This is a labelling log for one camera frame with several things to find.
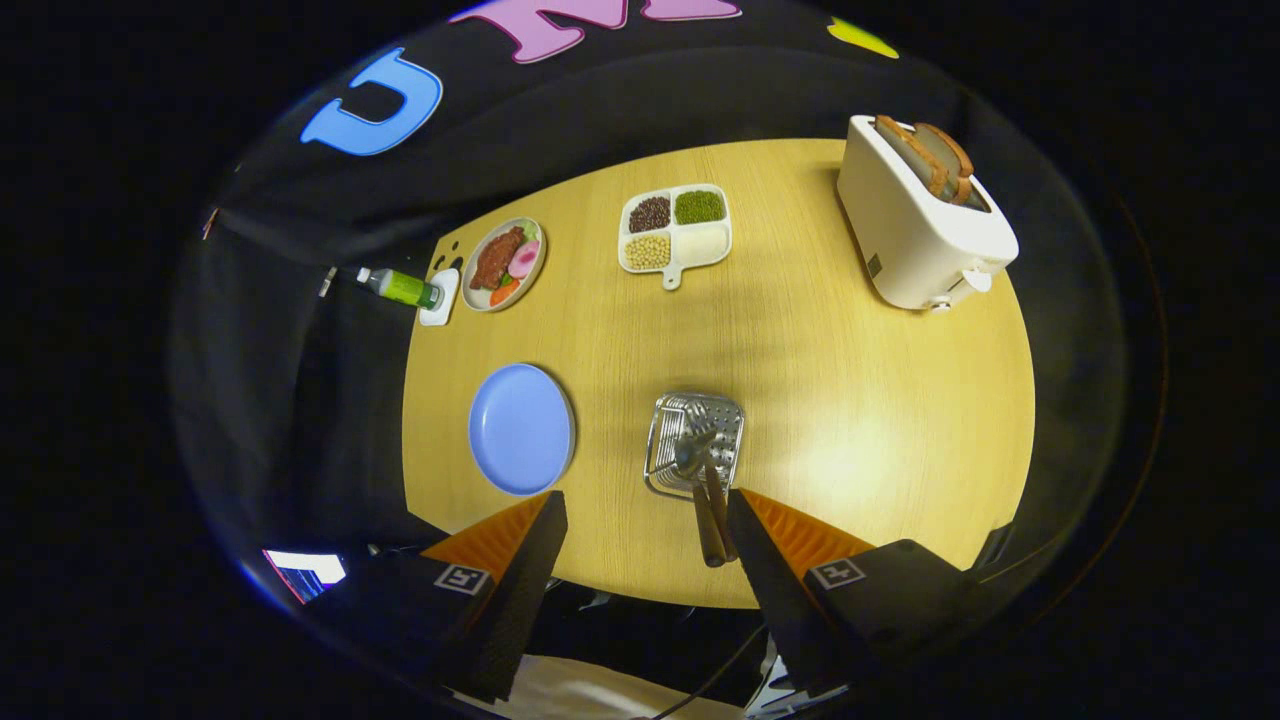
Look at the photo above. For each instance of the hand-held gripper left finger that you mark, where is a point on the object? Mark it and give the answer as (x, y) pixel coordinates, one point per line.
(520, 590)

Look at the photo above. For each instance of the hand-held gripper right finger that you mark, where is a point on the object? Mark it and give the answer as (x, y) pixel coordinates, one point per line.
(770, 580)

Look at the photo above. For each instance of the metal spoon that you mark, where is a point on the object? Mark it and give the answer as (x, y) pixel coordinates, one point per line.
(710, 530)

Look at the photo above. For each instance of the blue plate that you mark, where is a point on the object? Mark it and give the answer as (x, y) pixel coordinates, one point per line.
(520, 430)

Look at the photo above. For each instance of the computer monitor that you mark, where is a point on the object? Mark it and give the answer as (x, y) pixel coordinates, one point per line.
(310, 570)

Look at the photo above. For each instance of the white square coaster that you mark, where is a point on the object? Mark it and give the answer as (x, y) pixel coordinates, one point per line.
(440, 316)

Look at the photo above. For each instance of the black backdrop cloth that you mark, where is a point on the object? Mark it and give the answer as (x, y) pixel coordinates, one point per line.
(300, 380)

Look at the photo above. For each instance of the green drink bottle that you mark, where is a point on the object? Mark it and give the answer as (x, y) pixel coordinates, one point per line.
(405, 288)

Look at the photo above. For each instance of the plate of toy food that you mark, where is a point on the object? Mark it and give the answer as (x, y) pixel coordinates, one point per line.
(495, 262)

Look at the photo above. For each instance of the white divided bean dish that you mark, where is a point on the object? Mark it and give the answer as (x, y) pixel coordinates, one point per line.
(650, 250)

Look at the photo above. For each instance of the small cloth clip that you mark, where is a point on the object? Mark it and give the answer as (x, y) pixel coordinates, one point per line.
(327, 282)
(210, 222)

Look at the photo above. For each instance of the white toaster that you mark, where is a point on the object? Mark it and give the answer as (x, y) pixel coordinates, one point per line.
(900, 230)

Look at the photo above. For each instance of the brown bread slice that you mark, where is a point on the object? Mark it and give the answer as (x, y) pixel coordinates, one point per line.
(952, 155)
(915, 155)

